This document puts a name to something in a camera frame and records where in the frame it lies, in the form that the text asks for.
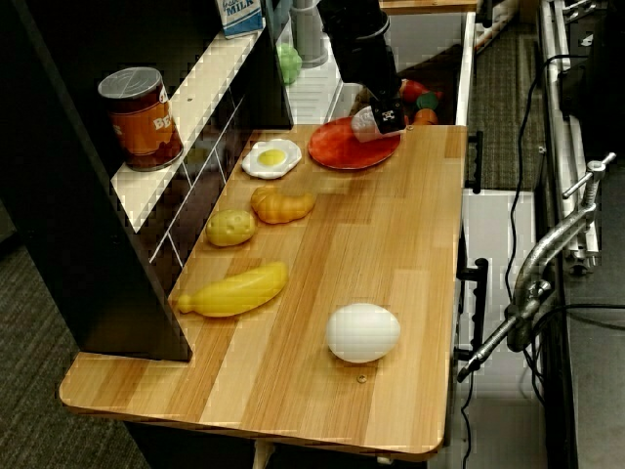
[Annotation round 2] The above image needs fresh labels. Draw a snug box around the green toy lettuce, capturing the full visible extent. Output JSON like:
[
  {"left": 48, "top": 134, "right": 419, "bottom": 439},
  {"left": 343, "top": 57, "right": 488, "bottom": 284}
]
[{"left": 275, "top": 42, "right": 305, "bottom": 87}]

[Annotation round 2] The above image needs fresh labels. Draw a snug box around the cream shelf board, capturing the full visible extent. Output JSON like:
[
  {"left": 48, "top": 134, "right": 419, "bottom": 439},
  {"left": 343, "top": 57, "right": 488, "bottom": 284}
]
[{"left": 110, "top": 28, "right": 268, "bottom": 232}]

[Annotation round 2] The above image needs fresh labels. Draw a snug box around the orange toy carrot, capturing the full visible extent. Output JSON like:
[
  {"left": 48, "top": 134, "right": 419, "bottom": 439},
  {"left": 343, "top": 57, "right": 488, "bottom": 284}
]
[{"left": 411, "top": 91, "right": 444, "bottom": 127}]

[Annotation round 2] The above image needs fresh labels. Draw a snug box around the white toy egg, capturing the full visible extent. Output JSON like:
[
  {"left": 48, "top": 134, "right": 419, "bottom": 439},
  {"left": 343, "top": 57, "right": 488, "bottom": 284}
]
[{"left": 324, "top": 302, "right": 402, "bottom": 364}]

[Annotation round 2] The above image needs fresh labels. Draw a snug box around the black cabinet handle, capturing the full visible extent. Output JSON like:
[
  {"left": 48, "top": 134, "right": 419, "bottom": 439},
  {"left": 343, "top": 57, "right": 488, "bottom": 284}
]
[
  {"left": 452, "top": 257, "right": 490, "bottom": 354},
  {"left": 465, "top": 130, "right": 485, "bottom": 194}
]

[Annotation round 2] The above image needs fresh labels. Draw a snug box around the red plate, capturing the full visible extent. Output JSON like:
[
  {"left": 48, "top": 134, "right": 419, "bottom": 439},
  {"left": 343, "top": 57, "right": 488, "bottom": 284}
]
[{"left": 307, "top": 116, "right": 403, "bottom": 172}]

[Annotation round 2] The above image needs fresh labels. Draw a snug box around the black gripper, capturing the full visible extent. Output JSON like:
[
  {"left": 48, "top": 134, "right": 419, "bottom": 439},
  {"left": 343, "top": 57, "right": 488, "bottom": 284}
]
[{"left": 335, "top": 36, "right": 409, "bottom": 136}]

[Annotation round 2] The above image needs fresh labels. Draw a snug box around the wide black side panel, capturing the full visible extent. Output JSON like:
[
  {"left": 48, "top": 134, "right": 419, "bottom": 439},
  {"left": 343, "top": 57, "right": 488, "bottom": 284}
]
[{"left": 0, "top": 0, "right": 193, "bottom": 363}]

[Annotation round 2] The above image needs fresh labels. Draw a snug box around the grey toy faucet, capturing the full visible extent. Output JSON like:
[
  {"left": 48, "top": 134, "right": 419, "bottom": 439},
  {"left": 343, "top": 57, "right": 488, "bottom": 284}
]
[{"left": 289, "top": 0, "right": 331, "bottom": 70}]

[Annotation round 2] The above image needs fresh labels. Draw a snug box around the yellow toy potato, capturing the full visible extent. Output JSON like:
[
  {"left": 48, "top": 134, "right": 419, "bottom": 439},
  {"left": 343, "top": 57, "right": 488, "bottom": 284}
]
[{"left": 204, "top": 208, "right": 257, "bottom": 247}]

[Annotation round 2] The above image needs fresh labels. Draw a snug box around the orange toy croissant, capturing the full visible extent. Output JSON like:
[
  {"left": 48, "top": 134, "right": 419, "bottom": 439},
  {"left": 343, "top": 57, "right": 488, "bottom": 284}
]
[{"left": 249, "top": 185, "right": 317, "bottom": 226}]

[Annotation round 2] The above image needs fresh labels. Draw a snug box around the toy fried egg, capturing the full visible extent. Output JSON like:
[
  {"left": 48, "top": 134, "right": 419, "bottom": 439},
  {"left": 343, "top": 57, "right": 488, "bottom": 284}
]
[{"left": 240, "top": 138, "right": 303, "bottom": 180}]

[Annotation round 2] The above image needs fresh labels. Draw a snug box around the metal screw clamp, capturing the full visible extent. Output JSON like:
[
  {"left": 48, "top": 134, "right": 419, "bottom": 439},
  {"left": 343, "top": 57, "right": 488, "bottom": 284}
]
[{"left": 455, "top": 151, "right": 618, "bottom": 384}]

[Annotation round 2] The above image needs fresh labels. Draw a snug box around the blue and white milk carton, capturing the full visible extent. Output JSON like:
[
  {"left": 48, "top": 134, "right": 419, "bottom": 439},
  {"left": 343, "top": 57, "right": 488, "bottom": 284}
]
[{"left": 212, "top": 0, "right": 266, "bottom": 41}]

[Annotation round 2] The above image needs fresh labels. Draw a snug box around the narrow black upright post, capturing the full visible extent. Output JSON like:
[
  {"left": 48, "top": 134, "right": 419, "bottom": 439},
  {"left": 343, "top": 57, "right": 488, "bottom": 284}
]
[{"left": 258, "top": 0, "right": 295, "bottom": 132}]

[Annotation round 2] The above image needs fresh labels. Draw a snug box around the orange bean can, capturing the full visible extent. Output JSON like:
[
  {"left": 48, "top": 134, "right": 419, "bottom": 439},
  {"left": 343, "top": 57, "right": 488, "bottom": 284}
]
[{"left": 97, "top": 66, "right": 186, "bottom": 173}]

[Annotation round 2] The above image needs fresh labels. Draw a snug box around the aluminium rail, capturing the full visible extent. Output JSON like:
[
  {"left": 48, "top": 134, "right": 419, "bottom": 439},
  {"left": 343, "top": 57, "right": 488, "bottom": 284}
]
[{"left": 535, "top": 0, "right": 603, "bottom": 269}]

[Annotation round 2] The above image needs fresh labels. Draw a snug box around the black cable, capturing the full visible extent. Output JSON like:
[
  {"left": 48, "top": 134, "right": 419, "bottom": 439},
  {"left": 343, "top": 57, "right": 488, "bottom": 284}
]
[
  {"left": 521, "top": 301, "right": 625, "bottom": 405},
  {"left": 457, "top": 52, "right": 590, "bottom": 469}
]

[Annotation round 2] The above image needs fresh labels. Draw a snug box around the yellow toy banana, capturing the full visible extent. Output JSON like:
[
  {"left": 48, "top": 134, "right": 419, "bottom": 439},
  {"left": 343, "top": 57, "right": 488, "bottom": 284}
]
[{"left": 176, "top": 261, "right": 290, "bottom": 320}]

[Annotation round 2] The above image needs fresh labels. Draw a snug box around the red toy tomato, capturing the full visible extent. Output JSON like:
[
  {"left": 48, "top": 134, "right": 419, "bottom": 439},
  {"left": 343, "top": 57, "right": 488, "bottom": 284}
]
[{"left": 398, "top": 79, "right": 432, "bottom": 104}]

